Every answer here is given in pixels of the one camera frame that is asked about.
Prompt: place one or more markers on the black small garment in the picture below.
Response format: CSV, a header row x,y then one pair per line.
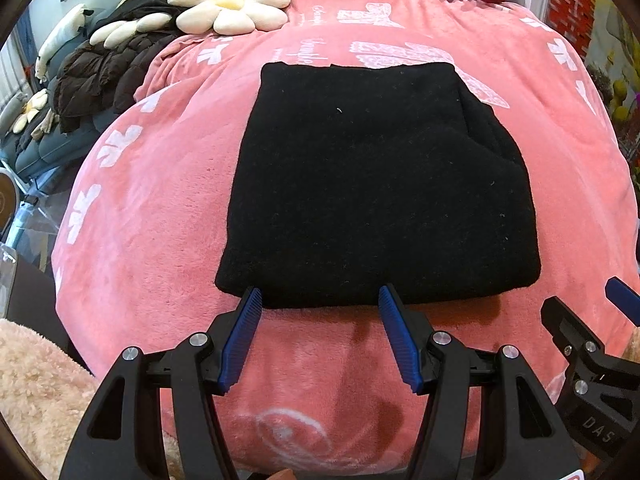
x,y
350,178

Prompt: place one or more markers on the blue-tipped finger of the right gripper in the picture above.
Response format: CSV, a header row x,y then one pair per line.
x,y
624,299

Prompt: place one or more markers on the dark brown puffer jacket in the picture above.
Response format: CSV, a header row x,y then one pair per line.
x,y
92,79

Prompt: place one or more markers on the blue-grey sofa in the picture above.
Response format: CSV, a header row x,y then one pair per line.
x,y
41,145

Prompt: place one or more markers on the yellow and purple flowers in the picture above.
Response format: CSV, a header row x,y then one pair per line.
x,y
622,77

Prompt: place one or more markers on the pink printed blanket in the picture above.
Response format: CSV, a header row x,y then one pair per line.
x,y
142,236

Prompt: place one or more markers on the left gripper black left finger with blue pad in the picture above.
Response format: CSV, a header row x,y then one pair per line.
x,y
121,433

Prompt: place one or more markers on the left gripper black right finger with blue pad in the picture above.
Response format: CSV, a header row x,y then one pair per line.
x,y
522,435

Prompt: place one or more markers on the white daisy plush pillow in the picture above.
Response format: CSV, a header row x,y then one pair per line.
x,y
230,17

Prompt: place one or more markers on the white goose plush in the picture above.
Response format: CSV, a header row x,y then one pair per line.
x,y
67,29

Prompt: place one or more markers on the beige fluffy rug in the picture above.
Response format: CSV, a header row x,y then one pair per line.
x,y
44,394

